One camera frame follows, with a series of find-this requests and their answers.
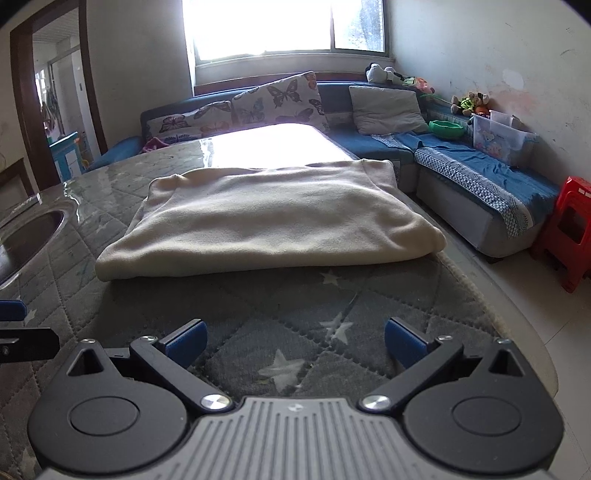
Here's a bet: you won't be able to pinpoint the red plastic stool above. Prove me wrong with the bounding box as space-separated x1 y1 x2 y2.
530 176 591 294

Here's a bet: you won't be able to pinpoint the clear plastic storage box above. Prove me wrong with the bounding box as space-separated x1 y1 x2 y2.
471 113 539 167

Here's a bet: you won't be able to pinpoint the cream fleece garment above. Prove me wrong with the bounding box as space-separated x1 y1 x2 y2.
95 158 446 281

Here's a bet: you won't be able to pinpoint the blue corner sofa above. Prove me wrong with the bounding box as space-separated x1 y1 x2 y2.
85 69 561 264

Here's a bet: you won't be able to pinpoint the large butterfly print cushion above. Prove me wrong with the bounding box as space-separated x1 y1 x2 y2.
231 71 331 134

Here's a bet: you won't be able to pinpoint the plain grey cushion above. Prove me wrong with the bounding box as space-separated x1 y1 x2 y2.
348 85 430 136

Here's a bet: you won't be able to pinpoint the green plastic basin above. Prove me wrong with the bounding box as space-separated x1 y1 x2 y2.
428 120 467 140

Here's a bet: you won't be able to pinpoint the small clear plastic container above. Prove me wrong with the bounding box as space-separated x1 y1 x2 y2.
489 110 525 131

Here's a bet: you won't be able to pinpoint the dark wooden door frame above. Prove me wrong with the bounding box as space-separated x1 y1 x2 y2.
9 0 109 185

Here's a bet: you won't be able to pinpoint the low butterfly print cushion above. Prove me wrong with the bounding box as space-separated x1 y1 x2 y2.
147 99 234 146

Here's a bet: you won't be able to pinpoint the hanging clothes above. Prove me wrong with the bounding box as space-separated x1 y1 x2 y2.
41 90 58 134

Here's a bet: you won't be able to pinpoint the pink and green toy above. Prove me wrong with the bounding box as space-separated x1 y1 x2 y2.
403 76 435 95

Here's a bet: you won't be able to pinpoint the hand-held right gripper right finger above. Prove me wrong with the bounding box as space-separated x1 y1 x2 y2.
358 318 529 413

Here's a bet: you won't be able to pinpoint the panda plush toy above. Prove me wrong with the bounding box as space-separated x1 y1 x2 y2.
366 64 407 85

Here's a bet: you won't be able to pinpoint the blue patterned sofa cover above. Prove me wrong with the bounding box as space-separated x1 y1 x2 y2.
394 131 561 238

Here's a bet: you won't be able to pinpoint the dark wooden chair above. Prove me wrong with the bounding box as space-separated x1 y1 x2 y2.
0 157 40 204

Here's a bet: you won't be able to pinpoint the blue cabinet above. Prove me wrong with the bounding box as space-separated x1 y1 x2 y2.
48 131 84 183

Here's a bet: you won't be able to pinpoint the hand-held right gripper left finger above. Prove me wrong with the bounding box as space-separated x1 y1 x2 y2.
65 318 234 413

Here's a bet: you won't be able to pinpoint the window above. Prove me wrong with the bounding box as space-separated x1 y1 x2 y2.
182 0 393 65

